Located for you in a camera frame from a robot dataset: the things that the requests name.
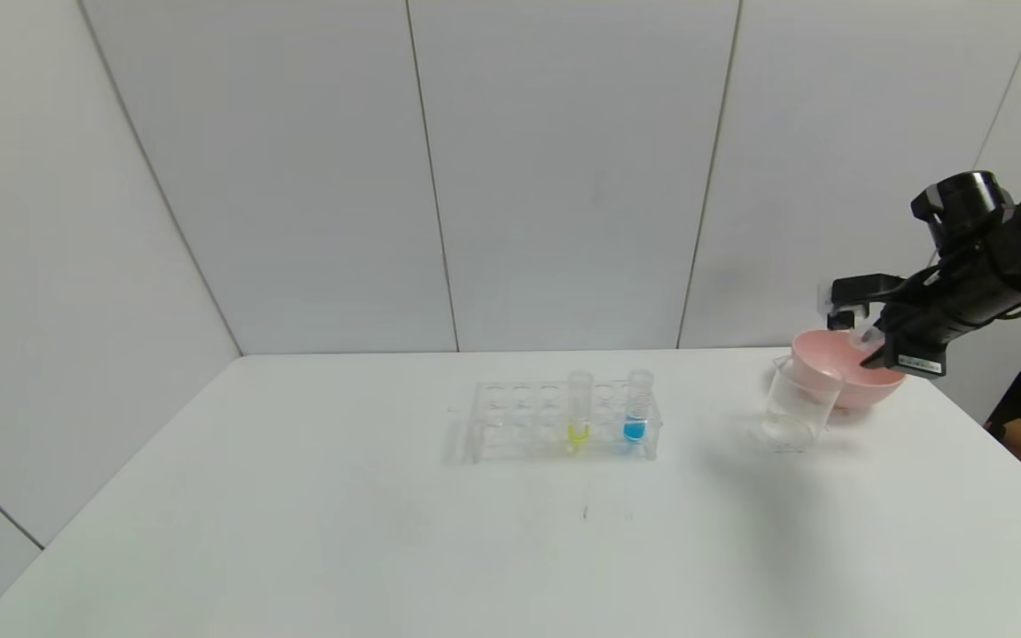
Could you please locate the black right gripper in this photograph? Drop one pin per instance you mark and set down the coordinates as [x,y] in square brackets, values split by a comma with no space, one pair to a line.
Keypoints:
[916,361]

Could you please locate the test tube with red pigment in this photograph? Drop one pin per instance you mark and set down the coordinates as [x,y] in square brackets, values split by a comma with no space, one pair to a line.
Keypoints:
[867,337]

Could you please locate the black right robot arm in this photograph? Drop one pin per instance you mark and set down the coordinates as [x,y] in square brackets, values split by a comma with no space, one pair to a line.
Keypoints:
[998,217]

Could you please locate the clear glass beaker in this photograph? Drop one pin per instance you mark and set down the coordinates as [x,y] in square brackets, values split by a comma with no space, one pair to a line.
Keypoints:
[794,416]

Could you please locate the test tube with blue pigment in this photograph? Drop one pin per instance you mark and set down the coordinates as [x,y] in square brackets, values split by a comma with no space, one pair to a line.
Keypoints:
[634,431]

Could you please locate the test tube with yellow pigment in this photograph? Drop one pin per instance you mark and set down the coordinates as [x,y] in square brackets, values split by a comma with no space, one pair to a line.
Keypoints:
[578,432]

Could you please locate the clear plastic test tube rack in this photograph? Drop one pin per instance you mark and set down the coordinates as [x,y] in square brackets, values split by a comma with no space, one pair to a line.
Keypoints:
[528,425]

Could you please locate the pink plastic bowl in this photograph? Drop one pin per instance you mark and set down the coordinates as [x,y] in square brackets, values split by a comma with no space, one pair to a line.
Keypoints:
[830,377]

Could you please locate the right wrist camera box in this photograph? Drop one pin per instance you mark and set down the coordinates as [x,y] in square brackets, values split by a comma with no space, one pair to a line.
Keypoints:
[856,297]

